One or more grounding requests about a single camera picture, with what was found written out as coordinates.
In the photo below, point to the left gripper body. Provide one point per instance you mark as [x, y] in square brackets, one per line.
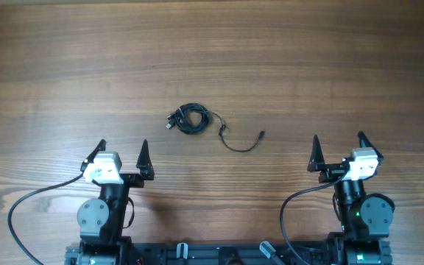
[132, 180]

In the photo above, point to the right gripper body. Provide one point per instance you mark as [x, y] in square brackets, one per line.
[331, 172]

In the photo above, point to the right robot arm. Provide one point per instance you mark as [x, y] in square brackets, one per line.
[365, 218]

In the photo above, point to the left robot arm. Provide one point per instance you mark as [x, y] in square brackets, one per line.
[101, 220]

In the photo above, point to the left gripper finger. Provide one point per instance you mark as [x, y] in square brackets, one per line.
[101, 146]
[144, 163]

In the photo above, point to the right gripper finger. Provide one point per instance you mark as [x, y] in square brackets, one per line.
[316, 161]
[365, 143]

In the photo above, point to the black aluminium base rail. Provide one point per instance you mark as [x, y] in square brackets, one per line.
[311, 252]

